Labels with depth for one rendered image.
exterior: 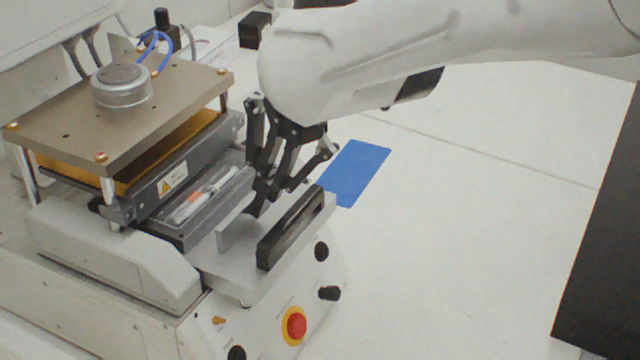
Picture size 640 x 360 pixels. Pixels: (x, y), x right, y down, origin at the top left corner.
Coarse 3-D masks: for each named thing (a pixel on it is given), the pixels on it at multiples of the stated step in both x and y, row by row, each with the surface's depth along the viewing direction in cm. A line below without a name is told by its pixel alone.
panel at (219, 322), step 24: (312, 240) 108; (312, 264) 107; (336, 264) 112; (288, 288) 102; (312, 288) 107; (192, 312) 87; (216, 312) 90; (240, 312) 94; (264, 312) 98; (288, 312) 102; (312, 312) 106; (216, 336) 90; (240, 336) 93; (264, 336) 97; (288, 336) 101
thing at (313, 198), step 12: (312, 192) 93; (300, 204) 91; (312, 204) 92; (324, 204) 96; (288, 216) 89; (300, 216) 90; (276, 228) 87; (288, 228) 88; (264, 240) 85; (276, 240) 86; (264, 252) 84; (264, 264) 86
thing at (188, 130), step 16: (208, 112) 100; (176, 128) 97; (192, 128) 97; (160, 144) 94; (176, 144) 94; (48, 160) 92; (144, 160) 90; (160, 160) 91; (48, 176) 94; (64, 176) 93; (80, 176) 90; (96, 176) 88; (112, 176) 88; (128, 176) 88; (144, 176) 89; (96, 192) 90
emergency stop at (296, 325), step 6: (288, 318) 101; (294, 318) 101; (300, 318) 102; (288, 324) 101; (294, 324) 101; (300, 324) 102; (306, 324) 103; (288, 330) 101; (294, 330) 101; (300, 330) 102; (294, 336) 101; (300, 336) 102
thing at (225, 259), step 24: (240, 216) 90; (264, 216) 95; (312, 216) 95; (216, 240) 88; (240, 240) 91; (288, 240) 91; (192, 264) 87; (216, 264) 87; (240, 264) 87; (288, 264) 91; (216, 288) 87; (240, 288) 85; (264, 288) 86
